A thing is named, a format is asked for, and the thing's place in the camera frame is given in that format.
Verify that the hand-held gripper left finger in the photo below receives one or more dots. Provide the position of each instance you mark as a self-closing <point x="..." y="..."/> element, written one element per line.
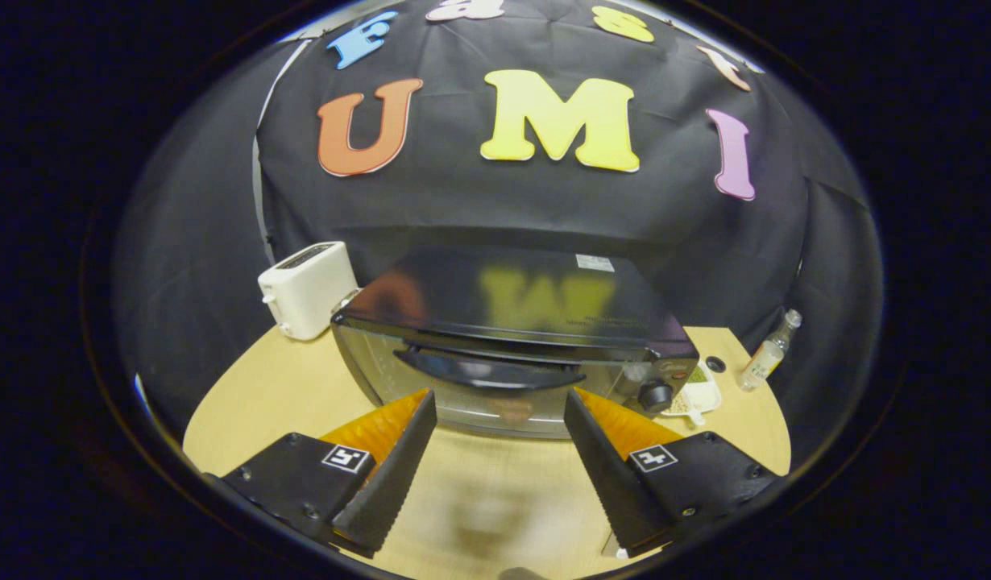
<point x="399" y="475"/>

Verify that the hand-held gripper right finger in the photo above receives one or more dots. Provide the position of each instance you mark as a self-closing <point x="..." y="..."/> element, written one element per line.
<point x="604" y="475"/>

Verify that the black toaster oven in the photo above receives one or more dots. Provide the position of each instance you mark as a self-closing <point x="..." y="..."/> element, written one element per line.
<point x="463" y="302"/>

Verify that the white bread toaster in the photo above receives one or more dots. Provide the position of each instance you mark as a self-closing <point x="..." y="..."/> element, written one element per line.
<point x="306" y="290"/>

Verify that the white divided dish with grains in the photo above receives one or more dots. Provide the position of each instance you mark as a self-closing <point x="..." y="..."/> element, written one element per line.
<point x="699" y="396"/>

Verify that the small black round cap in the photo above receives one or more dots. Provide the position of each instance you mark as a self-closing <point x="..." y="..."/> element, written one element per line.
<point x="715" y="364"/>

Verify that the small clear glass bottle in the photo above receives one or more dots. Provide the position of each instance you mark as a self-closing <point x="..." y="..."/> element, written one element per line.
<point x="765" y="358"/>

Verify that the black backdrop cloth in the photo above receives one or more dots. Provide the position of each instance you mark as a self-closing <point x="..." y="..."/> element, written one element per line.
<point x="463" y="205"/>

